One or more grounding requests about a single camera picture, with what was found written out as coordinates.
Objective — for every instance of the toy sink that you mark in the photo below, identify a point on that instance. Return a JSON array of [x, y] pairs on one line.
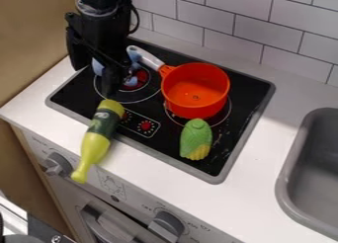
[[314, 174]]

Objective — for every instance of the green toy bottle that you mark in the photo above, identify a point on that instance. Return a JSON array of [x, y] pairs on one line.
[[99, 135]]

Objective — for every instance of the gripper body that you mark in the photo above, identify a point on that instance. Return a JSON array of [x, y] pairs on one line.
[[99, 33]]

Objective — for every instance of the toy corn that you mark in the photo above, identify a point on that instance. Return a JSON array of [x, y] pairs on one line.
[[196, 140]]

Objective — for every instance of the orange pot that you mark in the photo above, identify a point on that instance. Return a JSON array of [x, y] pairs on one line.
[[196, 92]]

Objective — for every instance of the toy stove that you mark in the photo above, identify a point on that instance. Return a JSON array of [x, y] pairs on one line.
[[176, 135]]

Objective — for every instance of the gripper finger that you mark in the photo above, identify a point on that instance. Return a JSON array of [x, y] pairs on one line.
[[134, 64], [112, 82]]

